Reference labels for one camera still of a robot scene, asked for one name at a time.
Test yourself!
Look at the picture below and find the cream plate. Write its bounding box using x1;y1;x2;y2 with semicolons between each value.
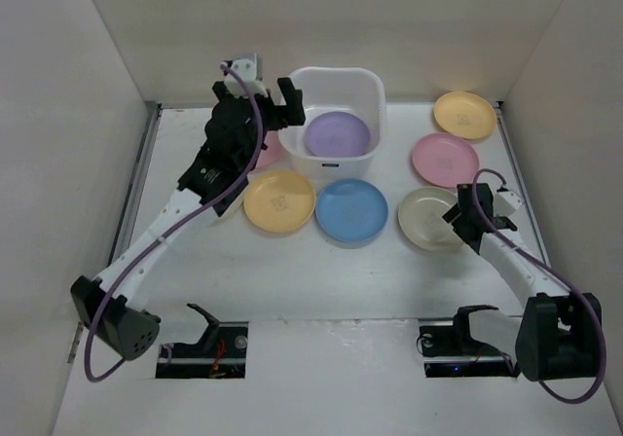
397;187;463;252
220;195;244;221

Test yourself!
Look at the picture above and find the purple plate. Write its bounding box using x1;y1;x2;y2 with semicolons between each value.
304;111;371;158

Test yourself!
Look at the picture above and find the pink plate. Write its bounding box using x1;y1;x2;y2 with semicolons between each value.
411;132;480;189
254;134;283;171

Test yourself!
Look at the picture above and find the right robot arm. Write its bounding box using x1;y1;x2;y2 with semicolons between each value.
443;183;605;382

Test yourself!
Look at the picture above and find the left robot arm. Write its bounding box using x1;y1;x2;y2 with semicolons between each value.
70;78;305;362

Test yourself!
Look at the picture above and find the white plastic bin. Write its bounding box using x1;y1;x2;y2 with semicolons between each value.
278;66;387;181

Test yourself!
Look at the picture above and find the left yellow plate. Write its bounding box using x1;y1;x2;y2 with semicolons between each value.
242;169;316;235

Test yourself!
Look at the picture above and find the yellow plate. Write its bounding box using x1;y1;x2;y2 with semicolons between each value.
433;91;497;140
242;169;316;235

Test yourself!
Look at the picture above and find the right yellow plate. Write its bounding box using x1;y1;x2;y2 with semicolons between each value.
433;91;497;140

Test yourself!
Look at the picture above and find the blue plate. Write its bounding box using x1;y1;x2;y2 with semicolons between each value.
315;178;389;245

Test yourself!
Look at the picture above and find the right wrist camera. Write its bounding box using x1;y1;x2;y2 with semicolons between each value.
493;186;523;217

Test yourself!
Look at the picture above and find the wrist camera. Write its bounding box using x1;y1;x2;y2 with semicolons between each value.
493;186;523;217
223;53;269;97

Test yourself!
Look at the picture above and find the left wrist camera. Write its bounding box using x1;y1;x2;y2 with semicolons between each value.
223;53;269;97

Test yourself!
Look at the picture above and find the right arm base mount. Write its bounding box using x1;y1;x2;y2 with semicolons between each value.
416;305;520;379

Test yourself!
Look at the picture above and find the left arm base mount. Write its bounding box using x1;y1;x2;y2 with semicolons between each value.
155;304;249;380

